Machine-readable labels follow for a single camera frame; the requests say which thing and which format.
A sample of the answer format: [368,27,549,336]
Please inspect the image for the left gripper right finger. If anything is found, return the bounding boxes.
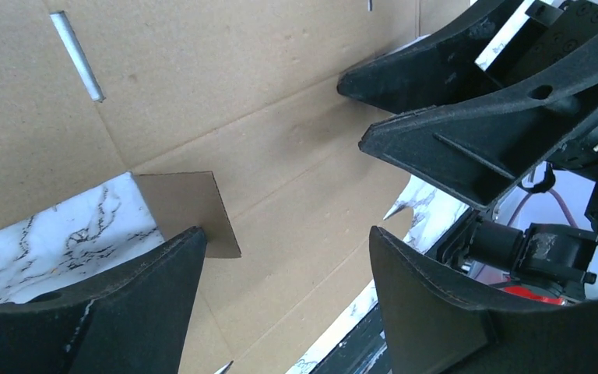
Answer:
[369,227,598,373]

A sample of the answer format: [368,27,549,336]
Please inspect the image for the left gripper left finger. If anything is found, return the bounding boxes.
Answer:
[0,227,207,373]

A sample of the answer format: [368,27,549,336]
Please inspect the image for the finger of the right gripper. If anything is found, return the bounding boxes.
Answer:
[336,1,520,114]

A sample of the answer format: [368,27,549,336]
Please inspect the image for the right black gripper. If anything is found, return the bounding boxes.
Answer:
[359,1,598,210]

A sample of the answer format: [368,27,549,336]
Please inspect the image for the brown cardboard box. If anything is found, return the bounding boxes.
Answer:
[0,1,470,373]

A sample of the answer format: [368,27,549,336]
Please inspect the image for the aluminium table frame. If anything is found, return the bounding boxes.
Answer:
[311,305,392,374]

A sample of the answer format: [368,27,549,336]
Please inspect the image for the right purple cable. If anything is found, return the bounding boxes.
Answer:
[505,186,579,231]

